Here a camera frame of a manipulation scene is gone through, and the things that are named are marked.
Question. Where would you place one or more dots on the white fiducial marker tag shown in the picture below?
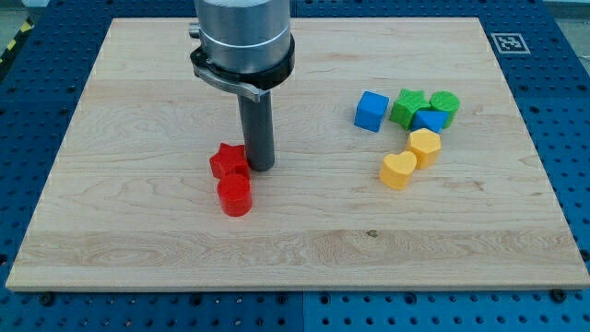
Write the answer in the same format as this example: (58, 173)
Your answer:
(509, 43)

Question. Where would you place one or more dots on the blue cube block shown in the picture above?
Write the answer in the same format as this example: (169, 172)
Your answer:
(370, 111)

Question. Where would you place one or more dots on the yellow hexagon block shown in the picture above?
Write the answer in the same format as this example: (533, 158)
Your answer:
(426, 145)

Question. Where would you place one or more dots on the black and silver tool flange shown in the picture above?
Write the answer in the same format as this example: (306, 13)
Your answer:
(252, 86)

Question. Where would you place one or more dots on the green cylinder block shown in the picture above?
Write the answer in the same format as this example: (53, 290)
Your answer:
(447, 102)

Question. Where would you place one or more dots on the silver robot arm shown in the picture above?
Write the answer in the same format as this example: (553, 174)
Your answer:
(246, 48)

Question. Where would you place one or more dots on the blue triangle block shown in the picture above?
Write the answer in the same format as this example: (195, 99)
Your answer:
(432, 120)

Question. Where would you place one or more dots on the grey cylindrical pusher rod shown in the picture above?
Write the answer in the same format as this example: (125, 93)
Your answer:
(257, 128)

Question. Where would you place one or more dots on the red star block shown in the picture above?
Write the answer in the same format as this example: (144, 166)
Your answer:
(228, 160)

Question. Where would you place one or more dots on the wooden board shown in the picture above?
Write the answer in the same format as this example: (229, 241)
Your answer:
(130, 203)

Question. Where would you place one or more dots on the green star block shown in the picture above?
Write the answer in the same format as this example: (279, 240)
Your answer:
(406, 105)

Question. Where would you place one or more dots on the yellow heart block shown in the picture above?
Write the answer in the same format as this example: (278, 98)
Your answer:
(397, 169)

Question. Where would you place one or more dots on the red cylinder block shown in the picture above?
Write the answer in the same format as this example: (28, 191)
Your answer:
(235, 196)

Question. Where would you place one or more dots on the black and yellow hazard tape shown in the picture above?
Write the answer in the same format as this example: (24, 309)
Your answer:
(17, 42)

